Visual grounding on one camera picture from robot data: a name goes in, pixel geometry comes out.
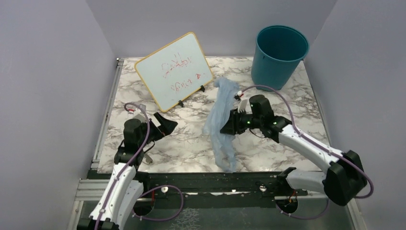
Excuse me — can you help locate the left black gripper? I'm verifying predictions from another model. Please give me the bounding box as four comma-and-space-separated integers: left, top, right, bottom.
138, 112, 178, 148

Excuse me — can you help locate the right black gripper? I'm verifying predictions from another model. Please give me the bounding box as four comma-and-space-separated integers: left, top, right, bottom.
220, 108, 262, 135

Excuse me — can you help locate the blue plastic trash bag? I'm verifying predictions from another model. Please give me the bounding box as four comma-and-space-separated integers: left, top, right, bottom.
202, 77, 240, 173

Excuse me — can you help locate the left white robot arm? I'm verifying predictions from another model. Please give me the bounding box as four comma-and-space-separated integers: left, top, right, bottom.
76, 113, 178, 230

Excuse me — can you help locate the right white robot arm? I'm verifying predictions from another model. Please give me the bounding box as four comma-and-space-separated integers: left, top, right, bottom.
220, 94, 367, 206

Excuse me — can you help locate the teal plastic trash bin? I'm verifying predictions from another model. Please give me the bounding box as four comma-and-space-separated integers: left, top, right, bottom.
251, 25, 310, 90

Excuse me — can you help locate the small grey eraser block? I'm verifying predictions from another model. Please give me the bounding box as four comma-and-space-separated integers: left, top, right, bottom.
144, 154, 153, 164

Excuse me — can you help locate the yellow framed whiteboard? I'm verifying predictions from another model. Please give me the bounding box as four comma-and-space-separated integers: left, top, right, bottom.
134, 32, 213, 112

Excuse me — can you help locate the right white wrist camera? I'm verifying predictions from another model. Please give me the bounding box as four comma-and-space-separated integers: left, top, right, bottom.
234, 91, 248, 113

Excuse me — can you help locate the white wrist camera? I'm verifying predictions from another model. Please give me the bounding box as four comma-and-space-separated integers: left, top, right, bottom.
126, 104, 146, 123
234, 91, 248, 113

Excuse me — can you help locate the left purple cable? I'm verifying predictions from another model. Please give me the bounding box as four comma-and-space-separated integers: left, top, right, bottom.
93, 102, 152, 230

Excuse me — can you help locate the purple cable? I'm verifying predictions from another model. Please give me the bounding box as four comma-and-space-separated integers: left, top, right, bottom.
241, 84, 374, 199
93, 102, 152, 230

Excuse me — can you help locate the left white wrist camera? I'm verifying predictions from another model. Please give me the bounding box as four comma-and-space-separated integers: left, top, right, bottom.
126, 104, 146, 123

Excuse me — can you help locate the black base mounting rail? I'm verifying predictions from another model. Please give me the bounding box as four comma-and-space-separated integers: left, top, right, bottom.
87, 170, 329, 210

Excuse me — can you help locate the aluminium table frame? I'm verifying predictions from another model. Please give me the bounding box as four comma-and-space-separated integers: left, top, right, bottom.
67, 57, 125, 230

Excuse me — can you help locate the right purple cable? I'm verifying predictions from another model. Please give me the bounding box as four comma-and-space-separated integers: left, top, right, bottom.
241, 84, 374, 199

